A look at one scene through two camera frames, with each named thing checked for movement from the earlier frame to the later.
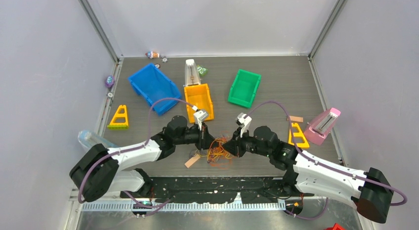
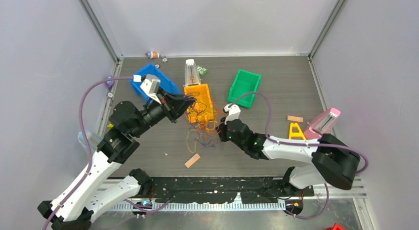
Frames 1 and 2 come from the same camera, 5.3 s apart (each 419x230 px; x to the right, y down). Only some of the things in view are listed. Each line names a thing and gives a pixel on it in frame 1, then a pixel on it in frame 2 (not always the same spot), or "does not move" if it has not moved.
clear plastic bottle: x=89 y=138 does not move
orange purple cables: x=217 y=156 to x=203 y=128
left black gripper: x=207 y=138 to x=174 y=105
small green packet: x=202 y=70 does not move
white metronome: x=191 y=76 does not move
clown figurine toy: x=152 y=54 does not move
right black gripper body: x=245 y=144 to x=226 y=134
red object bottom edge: x=335 y=227 does not move
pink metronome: x=319 y=129 does not move
